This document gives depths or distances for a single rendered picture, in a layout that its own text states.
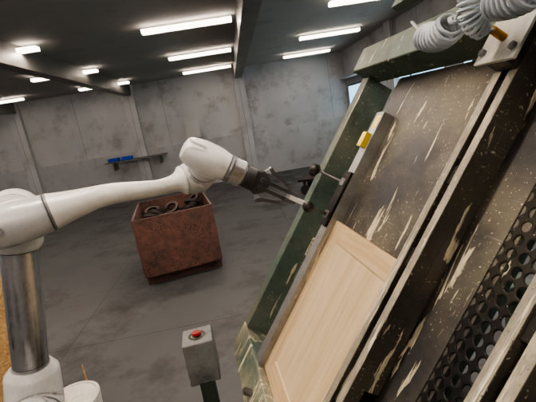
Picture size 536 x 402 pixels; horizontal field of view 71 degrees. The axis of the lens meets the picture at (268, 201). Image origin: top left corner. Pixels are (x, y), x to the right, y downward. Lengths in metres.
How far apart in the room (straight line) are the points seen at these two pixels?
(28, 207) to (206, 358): 0.87
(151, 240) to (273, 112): 7.41
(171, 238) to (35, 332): 3.22
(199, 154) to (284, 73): 10.16
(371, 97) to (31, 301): 1.34
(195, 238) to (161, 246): 0.38
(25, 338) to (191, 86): 10.16
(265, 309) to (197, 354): 0.31
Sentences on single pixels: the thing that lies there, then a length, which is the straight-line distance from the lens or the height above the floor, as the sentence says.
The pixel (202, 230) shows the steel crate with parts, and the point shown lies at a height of 0.53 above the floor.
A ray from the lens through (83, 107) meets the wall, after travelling 11.80.
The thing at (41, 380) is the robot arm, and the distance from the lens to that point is 1.42.
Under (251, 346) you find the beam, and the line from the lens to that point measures 1.50.
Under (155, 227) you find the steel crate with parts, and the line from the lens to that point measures 4.43.
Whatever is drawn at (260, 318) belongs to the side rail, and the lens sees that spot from 1.60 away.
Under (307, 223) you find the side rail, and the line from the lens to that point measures 1.50.
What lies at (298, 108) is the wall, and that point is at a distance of 11.27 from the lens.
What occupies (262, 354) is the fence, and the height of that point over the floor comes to 0.93.
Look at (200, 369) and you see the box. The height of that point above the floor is 0.82.
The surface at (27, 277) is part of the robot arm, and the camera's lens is 1.31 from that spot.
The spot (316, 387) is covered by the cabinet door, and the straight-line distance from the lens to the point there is 1.09.
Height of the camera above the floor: 1.73
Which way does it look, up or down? 13 degrees down
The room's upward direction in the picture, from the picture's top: 10 degrees counter-clockwise
